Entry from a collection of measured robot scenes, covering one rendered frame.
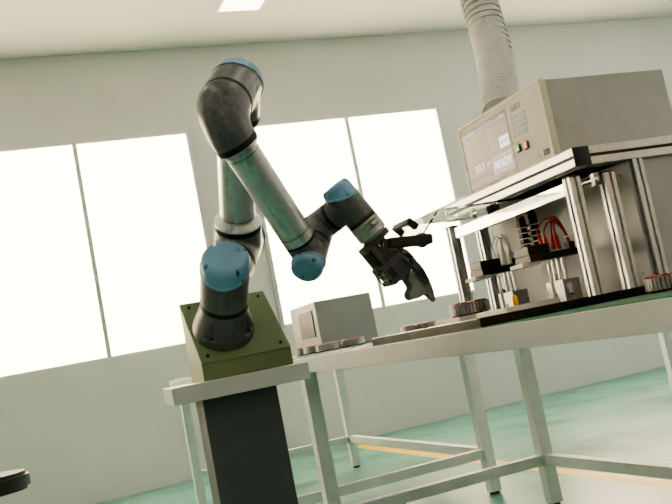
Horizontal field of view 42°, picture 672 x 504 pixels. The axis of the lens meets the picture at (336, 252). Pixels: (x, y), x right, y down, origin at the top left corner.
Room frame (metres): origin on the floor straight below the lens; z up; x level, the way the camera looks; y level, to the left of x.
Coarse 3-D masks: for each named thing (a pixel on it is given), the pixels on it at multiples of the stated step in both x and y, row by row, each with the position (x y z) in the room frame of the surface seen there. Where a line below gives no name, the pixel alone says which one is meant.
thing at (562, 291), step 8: (560, 280) 2.19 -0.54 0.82; (568, 280) 2.19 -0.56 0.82; (576, 280) 2.20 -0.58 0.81; (560, 288) 2.20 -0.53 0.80; (568, 288) 2.19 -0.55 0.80; (576, 288) 2.20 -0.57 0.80; (552, 296) 2.24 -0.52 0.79; (560, 296) 2.21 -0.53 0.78; (568, 296) 2.19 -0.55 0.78; (576, 296) 2.20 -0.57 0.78
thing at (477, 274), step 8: (472, 264) 2.43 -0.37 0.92; (480, 264) 2.39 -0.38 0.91; (488, 264) 2.40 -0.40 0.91; (496, 264) 2.41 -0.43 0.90; (512, 264) 2.42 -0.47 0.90; (472, 272) 2.44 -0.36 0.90; (480, 272) 2.40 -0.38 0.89; (488, 272) 2.40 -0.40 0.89; (496, 272) 2.40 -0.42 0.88; (504, 272) 2.47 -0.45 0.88; (512, 272) 2.43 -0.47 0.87; (472, 280) 2.40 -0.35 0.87; (480, 280) 2.45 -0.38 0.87; (504, 280) 2.48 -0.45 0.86; (512, 288) 2.45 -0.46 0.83
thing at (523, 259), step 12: (516, 252) 2.22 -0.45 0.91; (528, 252) 2.17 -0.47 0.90; (540, 252) 2.18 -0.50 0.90; (552, 252) 2.19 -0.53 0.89; (564, 252) 2.20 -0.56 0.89; (576, 252) 2.21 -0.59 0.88; (516, 264) 2.22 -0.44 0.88; (528, 264) 2.17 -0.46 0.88; (552, 264) 2.25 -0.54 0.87; (564, 264) 2.21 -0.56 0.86; (564, 276) 2.21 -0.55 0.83
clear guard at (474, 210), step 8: (504, 200) 2.32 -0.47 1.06; (512, 200) 2.34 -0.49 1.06; (520, 200) 2.37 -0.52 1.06; (448, 208) 2.26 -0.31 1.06; (456, 208) 2.27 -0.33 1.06; (464, 208) 2.31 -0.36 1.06; (472, 208) 2.34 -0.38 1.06; (480, 208) 2.37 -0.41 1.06; (488, 208) 2.41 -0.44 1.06; (496, 208) 2.45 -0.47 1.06; (424, 216) 2.32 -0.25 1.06; (432, 216) 2.25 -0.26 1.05; (440, 216) 2.38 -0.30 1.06; (448, 216) 2.41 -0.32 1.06; (456, 216) 2.45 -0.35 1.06; (464, 216) 2.49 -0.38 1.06; (472, 216) 2.53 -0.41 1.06; (424, 224) 2.27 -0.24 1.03; (408, 232) 2.36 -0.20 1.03; (416, 232) 2.29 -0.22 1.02; (424, 232) 2.23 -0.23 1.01
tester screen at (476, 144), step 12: (492, 120) 2.35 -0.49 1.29; (504, 120) 2.29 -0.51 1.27; (480, 132) 2.42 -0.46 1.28; (492, 132) 2.36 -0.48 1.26; (504, 132) 2.31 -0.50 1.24; (468, 144) 2.49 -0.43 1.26; (480, 144) 2.43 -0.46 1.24; (468, 156) 2.50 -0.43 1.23; (480, 156) 2.44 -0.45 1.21; (492, 156) 2.38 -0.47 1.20; (468, 168) 2.51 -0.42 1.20; (492, 168) 2.40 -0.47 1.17
